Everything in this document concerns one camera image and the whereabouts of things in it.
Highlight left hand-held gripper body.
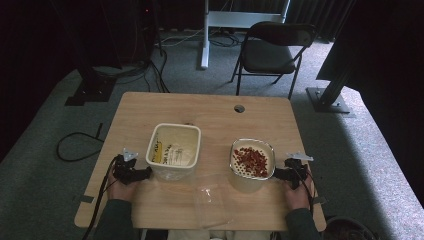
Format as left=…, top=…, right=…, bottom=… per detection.
left=113, top=148, right=139, bottom=186

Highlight clear plastic packets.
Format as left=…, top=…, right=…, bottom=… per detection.
left=162, top=142, right=195, bottom=167

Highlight dark curtain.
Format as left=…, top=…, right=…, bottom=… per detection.
left=159, top=0, right=355, bottom=42

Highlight pile of red date slices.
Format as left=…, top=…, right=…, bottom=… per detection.
left=232, top=146, right=270, bottom=179

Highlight black metal stand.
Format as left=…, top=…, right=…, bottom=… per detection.
left=64, top=64, right=118, bottom=107
left=305, top=63, right=353, bottom=115

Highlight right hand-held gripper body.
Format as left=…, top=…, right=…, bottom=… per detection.
left=284, top=152, right=314, bottom=190

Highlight hand-held gripper cable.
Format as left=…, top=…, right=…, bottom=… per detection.
left=81, top=156, right=120, bottom=240
left=298, top=168, right=316, bottom=216

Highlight bundle of black cables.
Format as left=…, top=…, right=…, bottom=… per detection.
left=93, top=33, right=172, bottom=94

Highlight white square container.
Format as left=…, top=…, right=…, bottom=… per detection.
left=145, top=122, right=202, bottom=183

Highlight white cable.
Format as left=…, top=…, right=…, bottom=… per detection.
left=155, top=27, right=205, bottom=48

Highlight dark round bin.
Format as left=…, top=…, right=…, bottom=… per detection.
left=322, top=215, right=380, bottom=240

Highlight black folding chair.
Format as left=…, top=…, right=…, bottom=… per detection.
left=230, top=21, right=317, bottom=101

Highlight black floor cable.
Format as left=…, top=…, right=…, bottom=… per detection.
left=56, top=122, right=105, bottom=163

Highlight right hand-held gripper cable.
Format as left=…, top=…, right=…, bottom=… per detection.
left=298, top=168, right=316, bottom=216

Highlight clear plastic cup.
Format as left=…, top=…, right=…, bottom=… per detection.
left=193, top=173, right=235, bottom=230

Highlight yellow packet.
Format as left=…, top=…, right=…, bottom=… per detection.
left=151, top=141, right=164, bottom=164

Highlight person's right hand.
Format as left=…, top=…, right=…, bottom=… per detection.
left=283, top=171, right=316, bottom=211

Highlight left hand-held gripper cable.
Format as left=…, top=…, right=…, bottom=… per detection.
left=81, top=156, right=120, bottom=240

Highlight person's left hand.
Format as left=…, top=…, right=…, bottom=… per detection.
left=106, top=174, right=139, bottom=202

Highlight white desk frame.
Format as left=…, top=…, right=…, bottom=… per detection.
left=199, top=0, right=291, bottom=71

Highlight white strainer bowl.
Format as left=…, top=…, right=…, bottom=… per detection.
left=228, top=137, right=277, bottom=194

